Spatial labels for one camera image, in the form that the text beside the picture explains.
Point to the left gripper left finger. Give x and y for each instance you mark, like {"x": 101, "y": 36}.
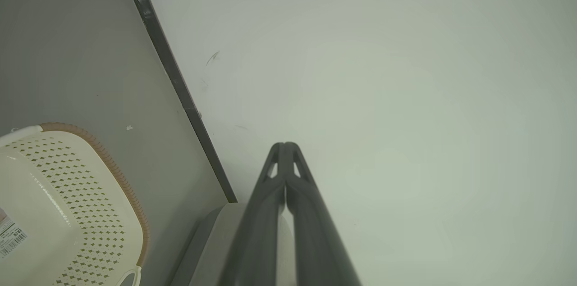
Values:
{"x": 261, "y": 223}

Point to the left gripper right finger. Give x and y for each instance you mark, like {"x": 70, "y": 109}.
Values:
{"x": 311, "y": 232}

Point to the white plastic laundry basket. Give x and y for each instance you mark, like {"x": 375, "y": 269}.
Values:
{"x": 67, "y": 214}

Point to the grey fabric sofa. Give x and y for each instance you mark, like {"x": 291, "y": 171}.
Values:
{"x": 207, "y": 250}

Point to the dark grey baseboard strip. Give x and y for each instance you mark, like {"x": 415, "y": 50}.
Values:
{"x": 176, "y": 79}

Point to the barcode sticker label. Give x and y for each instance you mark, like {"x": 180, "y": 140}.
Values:
{"x": 11, "y": 236}

